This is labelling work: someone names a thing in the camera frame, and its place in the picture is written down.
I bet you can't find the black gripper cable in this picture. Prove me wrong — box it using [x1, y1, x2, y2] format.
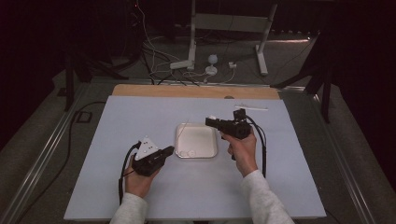
[246, 115, 268, 179]
[118, 141, 142, 206]

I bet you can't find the black tripod stand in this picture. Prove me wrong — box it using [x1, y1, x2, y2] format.
[270, 31, 332, 124]
[64, 50, 130, 112]

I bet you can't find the white round desk lamp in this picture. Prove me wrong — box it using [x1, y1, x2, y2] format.
[205, 54, 219, 77]

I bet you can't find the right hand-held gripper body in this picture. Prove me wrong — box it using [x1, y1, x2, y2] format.
[219, 105, 269, 140]

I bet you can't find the black floor cable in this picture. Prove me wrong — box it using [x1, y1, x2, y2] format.
[18, 101, 106, 224]

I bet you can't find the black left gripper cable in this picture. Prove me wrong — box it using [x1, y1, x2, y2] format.
[118, 141, 142, 206]

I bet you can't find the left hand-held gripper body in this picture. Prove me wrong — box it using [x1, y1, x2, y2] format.
[132, 135, 166, 177]

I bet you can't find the white square plate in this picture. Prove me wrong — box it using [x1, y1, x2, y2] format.
[175, 122, 219, 160]

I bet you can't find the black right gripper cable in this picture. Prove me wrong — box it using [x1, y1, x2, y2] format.
[246, 115, 268, 179]

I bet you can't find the metal floor rail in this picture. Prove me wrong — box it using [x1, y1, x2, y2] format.
[0, 83, 92, 224]
[309, 92, 378, 224]

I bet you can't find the light blue table mat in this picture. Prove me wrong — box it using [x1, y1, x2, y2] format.
[64, 94, 327, 221]

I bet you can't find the white cable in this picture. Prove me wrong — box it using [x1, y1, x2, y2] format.
[135, 0, 181, 76]

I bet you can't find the wooden table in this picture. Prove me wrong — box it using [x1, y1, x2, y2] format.
[111, 83, 280, 101]

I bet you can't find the person's left hand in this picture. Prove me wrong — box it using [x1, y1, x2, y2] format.
[124, 155, 160, 199]

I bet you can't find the person's right hand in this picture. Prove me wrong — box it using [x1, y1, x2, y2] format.
[219, 132, 258, 177]

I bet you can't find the black square floor bracket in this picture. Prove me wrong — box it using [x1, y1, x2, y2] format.
[75, 111, 93, 124]

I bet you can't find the white metal desk frame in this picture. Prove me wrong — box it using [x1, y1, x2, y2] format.
[186, 0, 278, 77]

